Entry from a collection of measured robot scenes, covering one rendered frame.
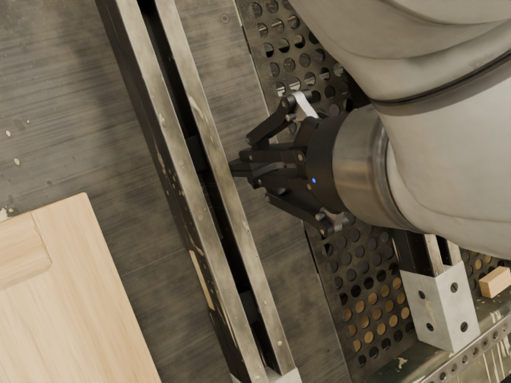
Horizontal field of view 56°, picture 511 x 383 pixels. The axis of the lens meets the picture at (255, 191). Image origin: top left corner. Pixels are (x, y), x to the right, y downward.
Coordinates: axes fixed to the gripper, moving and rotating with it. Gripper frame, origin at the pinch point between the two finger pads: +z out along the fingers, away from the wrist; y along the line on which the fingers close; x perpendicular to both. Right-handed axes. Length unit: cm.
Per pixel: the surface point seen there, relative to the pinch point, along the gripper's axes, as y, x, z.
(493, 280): -35, -41, 7
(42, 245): -0.8, 21.7, 6.5
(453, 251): -23.1, -27.9, 1.5
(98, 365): -15.2, 21.3, 6.5
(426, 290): -27.5, -23.2, 3.6
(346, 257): -72, -88, 119
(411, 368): -37.9, -17.6, 4.9
